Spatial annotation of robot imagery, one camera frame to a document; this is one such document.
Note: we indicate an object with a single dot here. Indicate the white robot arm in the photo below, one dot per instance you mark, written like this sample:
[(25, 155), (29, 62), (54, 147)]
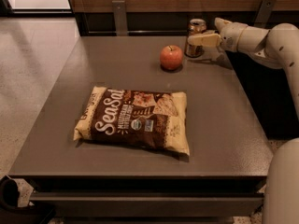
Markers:
[(275, 48)]

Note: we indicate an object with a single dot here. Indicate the horizontal metal rail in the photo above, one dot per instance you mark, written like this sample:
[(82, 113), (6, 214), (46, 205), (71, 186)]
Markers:
[(140, 33)]

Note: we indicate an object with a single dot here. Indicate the left metal bracket post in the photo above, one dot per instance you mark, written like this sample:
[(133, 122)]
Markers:
[(120, 17)]

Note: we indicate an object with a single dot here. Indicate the metal bracket post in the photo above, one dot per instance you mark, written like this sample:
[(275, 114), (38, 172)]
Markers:
[(264, 12), (120, 17)]

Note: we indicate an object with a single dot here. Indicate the right metal bracket post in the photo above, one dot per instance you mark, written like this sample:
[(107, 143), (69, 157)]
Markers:
[(264, 12)]

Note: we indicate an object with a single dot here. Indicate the orange soda can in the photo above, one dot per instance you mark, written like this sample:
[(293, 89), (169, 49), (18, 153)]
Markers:
[(193, 47)]

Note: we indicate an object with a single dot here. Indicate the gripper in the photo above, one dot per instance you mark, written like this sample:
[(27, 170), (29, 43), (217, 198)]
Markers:
[(233, 35)]

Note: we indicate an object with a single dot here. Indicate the red apple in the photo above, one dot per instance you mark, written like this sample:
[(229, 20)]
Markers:
[(171, 57)]

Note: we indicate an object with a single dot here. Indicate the grey table drawer front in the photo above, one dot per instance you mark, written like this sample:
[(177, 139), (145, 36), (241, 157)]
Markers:
[(104, 205)]

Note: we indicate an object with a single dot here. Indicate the brown SeaSalt chip bag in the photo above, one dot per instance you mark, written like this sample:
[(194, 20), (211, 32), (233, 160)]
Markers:
[(147, 119)]

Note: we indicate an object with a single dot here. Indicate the black object bottom left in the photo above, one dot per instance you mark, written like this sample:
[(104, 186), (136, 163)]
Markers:
[(11, 213)]

